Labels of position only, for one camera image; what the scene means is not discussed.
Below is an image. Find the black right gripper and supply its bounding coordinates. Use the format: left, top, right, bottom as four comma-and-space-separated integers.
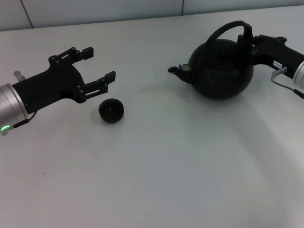
237, 28, 304, 80

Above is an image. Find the grey left gripper cable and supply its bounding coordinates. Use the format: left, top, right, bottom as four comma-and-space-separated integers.
13, 111, 38, 129

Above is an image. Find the small black teacup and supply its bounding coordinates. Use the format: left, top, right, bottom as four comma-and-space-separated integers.
98, 98, 126, 124

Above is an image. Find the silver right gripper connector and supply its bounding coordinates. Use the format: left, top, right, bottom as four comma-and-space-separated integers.
271, 67, 288, 77

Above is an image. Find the black round teapot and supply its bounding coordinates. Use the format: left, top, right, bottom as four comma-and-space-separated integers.
167, 20, 255, 100

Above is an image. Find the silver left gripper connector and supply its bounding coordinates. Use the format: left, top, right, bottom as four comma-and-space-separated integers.
13, 70, 25, 83

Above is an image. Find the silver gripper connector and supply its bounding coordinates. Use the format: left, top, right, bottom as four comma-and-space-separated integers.
13, 70, 25, 83
271, 67, 288, 77

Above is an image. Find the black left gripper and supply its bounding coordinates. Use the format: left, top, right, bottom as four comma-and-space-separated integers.
11, 47, 117, 114

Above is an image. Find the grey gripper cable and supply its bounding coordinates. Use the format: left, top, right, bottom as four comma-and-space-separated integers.
13, 111, 38, 129
270, 76, 304, 99

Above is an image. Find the grey right gripper cable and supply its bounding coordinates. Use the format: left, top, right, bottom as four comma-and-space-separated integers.
270, 76, 304, 99

